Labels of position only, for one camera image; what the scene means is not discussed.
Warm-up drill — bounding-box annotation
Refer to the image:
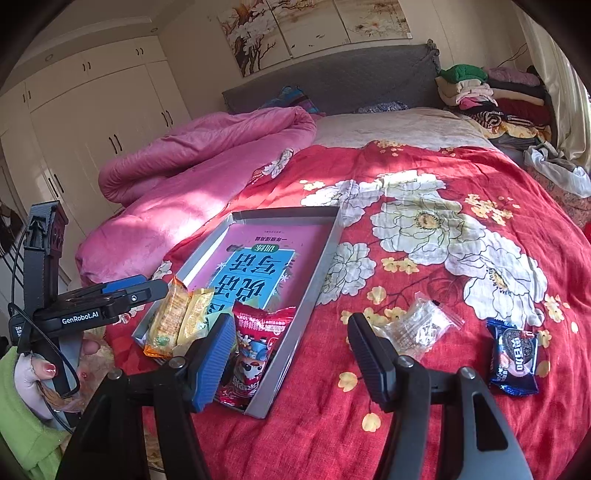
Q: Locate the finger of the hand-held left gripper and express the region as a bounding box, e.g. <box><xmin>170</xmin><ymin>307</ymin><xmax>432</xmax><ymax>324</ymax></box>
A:
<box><xmin>62</xmin><ymin>274</ymin><xmax>148</xmax><ymax>303</ymax></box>
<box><xmin>110</xmin><ymin>279</ymin><xmax>170</xmax><ymax>319</ymax></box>

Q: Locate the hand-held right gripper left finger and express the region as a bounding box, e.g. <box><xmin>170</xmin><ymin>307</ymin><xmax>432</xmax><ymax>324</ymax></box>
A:
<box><xmin>55</xmin><ymin>313</ymin><xmax>238</xmax><ymax>480</ymax></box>

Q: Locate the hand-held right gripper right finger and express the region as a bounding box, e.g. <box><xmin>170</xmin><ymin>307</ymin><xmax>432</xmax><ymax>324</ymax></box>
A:
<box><xmin>347</xmin><ymin>313</ymin><xmax>534</xmax><ymax>480</ymax></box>

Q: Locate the clear cracker packet green label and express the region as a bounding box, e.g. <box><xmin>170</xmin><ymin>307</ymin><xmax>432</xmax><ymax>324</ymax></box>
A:
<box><xmin>143</xmin><ymin>277</ymin><xmax>191</xmax><ymax>358</ymax></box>

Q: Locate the tan snack packet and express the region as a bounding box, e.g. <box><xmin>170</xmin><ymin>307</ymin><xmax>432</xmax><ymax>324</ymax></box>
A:
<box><xmin>178</xmin><ymin>287</ymin><xmax>215</xmax><ymax>347</ymax></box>

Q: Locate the clear plastic snack packet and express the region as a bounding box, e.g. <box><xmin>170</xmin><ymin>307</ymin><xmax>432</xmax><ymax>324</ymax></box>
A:
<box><xmin>372</xmin><ymin>292</ymin><xmax>464</xmax><ymax>363</ymax></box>

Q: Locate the red white snack packet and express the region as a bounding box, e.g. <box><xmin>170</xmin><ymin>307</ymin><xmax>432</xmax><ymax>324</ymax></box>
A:
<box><xmin>217</xmin><ymin>302</ymin><xmax>297</xmax><ymax>409</ymax></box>

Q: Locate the grey shallow box pink bottom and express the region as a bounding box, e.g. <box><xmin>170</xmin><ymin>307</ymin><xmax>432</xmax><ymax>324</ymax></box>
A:
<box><xmin>131</xmin><ymin>206</ymin><xmax>341</xmax><ymax>420</ymax></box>

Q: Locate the dark blue cookie packet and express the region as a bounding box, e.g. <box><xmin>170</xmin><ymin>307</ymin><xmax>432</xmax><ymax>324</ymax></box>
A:
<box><xmin>486</xmin><ymin>318</ymin><xmax>540</xmax><ymax>397</ymax></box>

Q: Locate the person's left hand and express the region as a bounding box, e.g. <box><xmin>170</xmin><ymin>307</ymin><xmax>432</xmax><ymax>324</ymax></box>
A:
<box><xmin>11</xmin><ymin>338</ymin><xmax>110</xmax><ymax>422</ymax></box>

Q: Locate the red floral bedspread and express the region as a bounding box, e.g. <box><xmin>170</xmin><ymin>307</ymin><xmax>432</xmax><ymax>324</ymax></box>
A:
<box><xmin>104</xmin><ymin>141</ymin><xmax>591</xmax><ymax>480</ymax></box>

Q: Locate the pink quilt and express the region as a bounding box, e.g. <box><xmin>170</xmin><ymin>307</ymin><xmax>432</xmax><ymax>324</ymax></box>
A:
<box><xmin>76</xmin><ymin>105</ymin><xmax>319</xmax><ymax>284</ymax></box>

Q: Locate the white wardrobe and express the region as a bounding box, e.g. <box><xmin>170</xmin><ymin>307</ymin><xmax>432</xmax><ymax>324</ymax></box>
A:
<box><xmin>0</xmin><ymin>34</ymin><xmax>195</xmax><ymax>278</ymax></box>

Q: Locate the beige bed sheet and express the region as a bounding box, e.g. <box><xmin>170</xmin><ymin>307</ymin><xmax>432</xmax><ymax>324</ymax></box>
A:
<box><xmin>314</xmin><ymin>107</ymin><xmax>499</xmax><ymax>151</ymax></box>

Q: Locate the blue patterned pillow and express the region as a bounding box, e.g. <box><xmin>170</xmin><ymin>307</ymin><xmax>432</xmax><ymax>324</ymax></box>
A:
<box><xmin>259</xmin><ymin>85</ymin><xmax>319</xmax><ymax>116</ymax></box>

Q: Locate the dark patterned pillow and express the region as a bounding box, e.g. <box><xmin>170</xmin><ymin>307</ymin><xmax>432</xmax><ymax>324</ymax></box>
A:
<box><xmin>353</xmin><ymin>102</ymin><xmax>409</xmax><ymax>115</ymax></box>

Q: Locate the white crumpled cloth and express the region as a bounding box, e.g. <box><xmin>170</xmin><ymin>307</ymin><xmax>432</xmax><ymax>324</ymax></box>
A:
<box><xmin>524</xmin><ymin>143</ymin><xmax>591</xmax><ymax>197</ymax></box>

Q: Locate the grey padded headboard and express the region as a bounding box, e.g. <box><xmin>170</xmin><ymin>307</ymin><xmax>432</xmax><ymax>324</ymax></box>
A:
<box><xmin>222</xmin><ymin>41</ymin><xmax>441</xmax><ymax>116</ymax></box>

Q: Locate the pile of folded clothes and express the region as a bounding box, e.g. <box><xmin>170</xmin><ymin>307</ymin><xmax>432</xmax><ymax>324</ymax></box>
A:
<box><xmin>434</xmin><ymin>65</ymin><xmax>555</xmax><ymax>148</ymax></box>

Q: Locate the cream curtain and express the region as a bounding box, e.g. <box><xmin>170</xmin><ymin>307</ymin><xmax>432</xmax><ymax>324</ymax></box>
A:
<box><xmin>526</xmin><ymin>9</ymin><xmax>591</xmax><ymax>171</ymax></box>

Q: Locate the black cable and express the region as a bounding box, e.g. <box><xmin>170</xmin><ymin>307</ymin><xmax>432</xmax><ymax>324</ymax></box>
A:
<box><xmin>8</xmin><ymin>233</ymin><xmax>83</xmax><ymax>435</ymax></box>

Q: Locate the floral wall painting panel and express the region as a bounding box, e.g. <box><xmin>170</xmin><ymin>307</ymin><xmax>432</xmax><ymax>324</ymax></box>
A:
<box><xmin>332</xmin><ymin>0</ymin><xmax>411</xmax><ymax>42</ymax></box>
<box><xmin>265</xmin><ymin>0</ymin><xmax>347</xmax><ymax>58</ymax></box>
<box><xmin>217</xmin><ymin>0</ymin><xmax>294</xmax><ymax>77</ymax></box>

